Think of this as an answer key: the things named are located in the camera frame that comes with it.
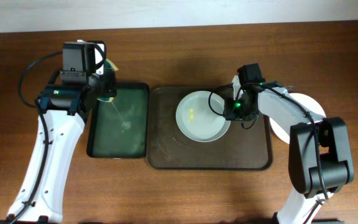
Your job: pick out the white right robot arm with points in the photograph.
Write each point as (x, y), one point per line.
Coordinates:
(320, 160)

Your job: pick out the black water tray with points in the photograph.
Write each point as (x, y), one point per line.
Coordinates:
(118, 127)

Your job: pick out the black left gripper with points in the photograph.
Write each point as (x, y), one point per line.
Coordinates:
(110, 76)

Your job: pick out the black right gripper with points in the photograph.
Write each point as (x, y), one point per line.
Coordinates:
(230, 113)

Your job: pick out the brown serving tray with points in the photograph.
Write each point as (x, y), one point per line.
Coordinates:
(245, 146)

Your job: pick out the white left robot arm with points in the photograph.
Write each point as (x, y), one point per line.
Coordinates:
(63, 111)

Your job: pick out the light blue plate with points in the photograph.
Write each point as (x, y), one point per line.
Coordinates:
(197, 121)

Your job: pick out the green and yellow sponge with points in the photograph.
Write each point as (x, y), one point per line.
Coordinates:
(109, 65)

